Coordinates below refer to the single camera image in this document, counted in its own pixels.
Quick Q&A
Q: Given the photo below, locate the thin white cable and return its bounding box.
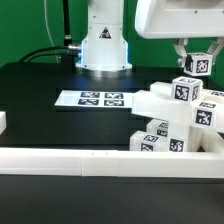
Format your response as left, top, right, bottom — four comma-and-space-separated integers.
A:
43, 0, 62, 64

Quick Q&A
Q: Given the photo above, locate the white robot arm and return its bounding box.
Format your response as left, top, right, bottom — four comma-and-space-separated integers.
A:
77, 0, 224, 76

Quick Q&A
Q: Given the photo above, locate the black cable bundle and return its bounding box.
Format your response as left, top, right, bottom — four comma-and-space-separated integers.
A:
19, 0, 83, 64

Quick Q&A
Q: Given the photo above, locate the white chair seat part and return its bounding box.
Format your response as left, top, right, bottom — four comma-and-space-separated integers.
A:
167, 123, 203, 152

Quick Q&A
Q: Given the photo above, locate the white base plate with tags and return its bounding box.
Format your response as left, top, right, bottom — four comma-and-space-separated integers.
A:
55, 90, 133, 108

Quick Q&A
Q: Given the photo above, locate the white chair back part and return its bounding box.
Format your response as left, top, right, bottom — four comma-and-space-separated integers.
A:
132, 89, 224, 133

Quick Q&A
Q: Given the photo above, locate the white U-shaped fence frame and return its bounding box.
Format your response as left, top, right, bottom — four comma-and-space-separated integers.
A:
0, 131, 224, 178

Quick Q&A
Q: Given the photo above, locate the white block at left edge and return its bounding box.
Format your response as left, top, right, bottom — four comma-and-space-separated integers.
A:
0, 111, 7, 135

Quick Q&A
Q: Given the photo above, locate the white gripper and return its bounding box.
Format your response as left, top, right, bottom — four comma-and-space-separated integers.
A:
135, 0, 224, 68

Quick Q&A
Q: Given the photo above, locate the white tagged cube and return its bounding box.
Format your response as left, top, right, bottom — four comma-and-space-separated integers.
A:
184, 52, 212, 76
171, 76, 203, 103

